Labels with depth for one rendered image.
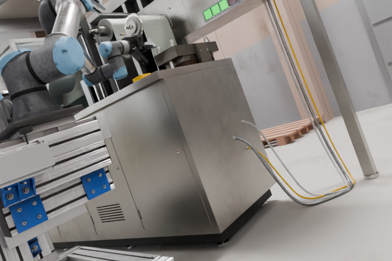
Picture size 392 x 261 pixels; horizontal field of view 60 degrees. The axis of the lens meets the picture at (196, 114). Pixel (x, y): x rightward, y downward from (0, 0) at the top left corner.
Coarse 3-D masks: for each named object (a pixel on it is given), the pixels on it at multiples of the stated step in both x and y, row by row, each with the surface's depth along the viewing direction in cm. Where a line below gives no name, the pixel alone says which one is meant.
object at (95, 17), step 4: (96, 12) 209; (92, 16) 211; (96, 16) 209; (100, 16) 214; (104, 16) 216; (108, 16) 219; (112, 16) 221; (116, 16) 224; (120, 16) 226; (124, 16) 229; (88, 20) 215; (92, 20) 212; (96, 20) 218
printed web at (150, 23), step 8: (144, 16) 198; (152, 16) 203; (160, 16) 209; (112, 24) 208; (120, 24) 213; (144, 24) 194; (152, 24) 199; (160, 24) 205; (168, 24) 210; (120, 32) 212; (144, 40) 208; (128, 64) 229; (128, 72) 227; (136, 72) 232; (120, 80) 220; (128, 80) 225; (120, 88) 218
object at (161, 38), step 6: (144, 30) 193; (150, 30) 197; (156, 30) 200; (162, 30) 204; (168, 30) 208; (150, 36) 195; (156, 36) 199; (162, 36) 203; (168, 36) 207; (156, 42) 198; (162, 42) 201; (168, 42) 205; (174, 42) 210; (162, 48) 200
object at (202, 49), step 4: (196, 44) 188; (200, 44) 191; (204, 44) 194; (196, 48) 189; (200, 48) 190; (204, 48) 193; (196, 52) 189; (200, 52) 189; (204, 52) 192; (208, 52) 195; (200, 56) 188; (204, 56) 191; (208, 56) 194; (200, 60) 189; (204, 60) 190; (208, 60) 193
